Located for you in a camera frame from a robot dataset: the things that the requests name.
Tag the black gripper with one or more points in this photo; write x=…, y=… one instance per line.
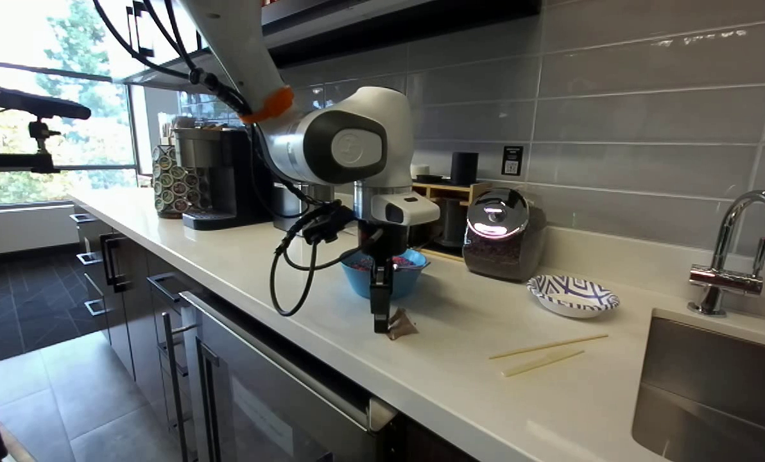
x=382, y=245

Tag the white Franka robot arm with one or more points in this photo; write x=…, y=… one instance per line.
x=357, y=144

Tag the blue plastic bowl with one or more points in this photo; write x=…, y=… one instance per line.
x=408, y=277

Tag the wooden organizer rack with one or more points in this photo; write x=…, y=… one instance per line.
x=451, y=192

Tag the dark round rice cooker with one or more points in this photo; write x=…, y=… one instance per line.
x=501, y=239

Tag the black cylinder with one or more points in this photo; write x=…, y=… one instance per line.
x=466, y=168

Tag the stainless undercounter appliance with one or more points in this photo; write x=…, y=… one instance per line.
x=262, y=400

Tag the pale wooden chopstick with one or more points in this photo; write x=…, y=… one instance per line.
x=540, y=362
x=551, y=348

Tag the blue white patterned dish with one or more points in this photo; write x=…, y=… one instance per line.
x=572, y=296

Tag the black coffee machine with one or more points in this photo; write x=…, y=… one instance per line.
x=223, y=183

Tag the patterned jar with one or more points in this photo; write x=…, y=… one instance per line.
x=172, y=183

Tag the grey lower cabinet fronts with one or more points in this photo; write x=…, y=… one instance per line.
x=133, y=325

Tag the stainless steel sink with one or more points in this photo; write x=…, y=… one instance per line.
x=707, y=394

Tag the short chrome faucet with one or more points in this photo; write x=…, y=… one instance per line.
x=725, y=277

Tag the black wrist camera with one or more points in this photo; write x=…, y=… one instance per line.
x=327, y=222

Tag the black wall plate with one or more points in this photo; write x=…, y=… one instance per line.
x=511, y=160

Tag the black camera on stand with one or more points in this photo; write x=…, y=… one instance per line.
x=32, y=104

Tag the window with dark frame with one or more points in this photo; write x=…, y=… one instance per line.
x=23, y=51

